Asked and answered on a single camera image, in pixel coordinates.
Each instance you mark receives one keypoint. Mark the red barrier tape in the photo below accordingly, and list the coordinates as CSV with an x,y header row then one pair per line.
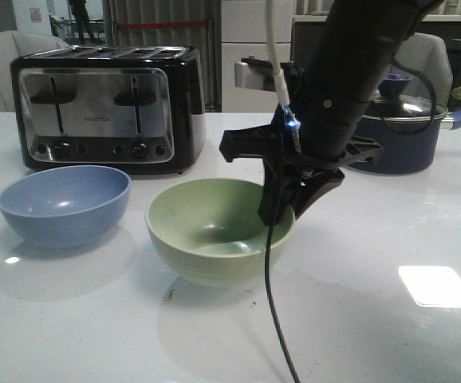
x,y
162,25

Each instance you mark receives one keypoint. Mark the blue bowl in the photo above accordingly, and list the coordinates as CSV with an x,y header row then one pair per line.
x,y
68,206

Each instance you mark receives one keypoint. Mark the beige armchair left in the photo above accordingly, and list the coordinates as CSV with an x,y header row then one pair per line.
x,y
14,44

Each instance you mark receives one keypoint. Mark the green bowl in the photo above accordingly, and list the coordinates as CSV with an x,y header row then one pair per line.
x,y
209,232

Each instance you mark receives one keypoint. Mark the blue pot with glass lid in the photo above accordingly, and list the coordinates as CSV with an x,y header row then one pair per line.
x,y
406,127

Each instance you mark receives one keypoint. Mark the beige armchair right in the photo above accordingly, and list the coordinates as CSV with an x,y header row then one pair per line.
x,y
427,54

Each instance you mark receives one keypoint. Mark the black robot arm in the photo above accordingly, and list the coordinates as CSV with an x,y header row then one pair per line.
x,y
329,98

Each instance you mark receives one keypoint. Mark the beige armchair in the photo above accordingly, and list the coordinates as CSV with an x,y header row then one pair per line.
x,y
427,54
14,44

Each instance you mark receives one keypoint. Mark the black silver four-slot toaster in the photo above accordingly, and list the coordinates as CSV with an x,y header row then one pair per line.
x,y
137,108

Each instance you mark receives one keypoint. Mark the person in black clothes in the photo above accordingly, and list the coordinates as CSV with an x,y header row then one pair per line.
x,y
80,13

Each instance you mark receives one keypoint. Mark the white drawer cabinet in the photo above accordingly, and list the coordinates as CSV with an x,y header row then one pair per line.
x,y
243,34

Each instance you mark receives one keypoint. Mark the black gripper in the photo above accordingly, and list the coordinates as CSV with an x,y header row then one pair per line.
x,y
312,154

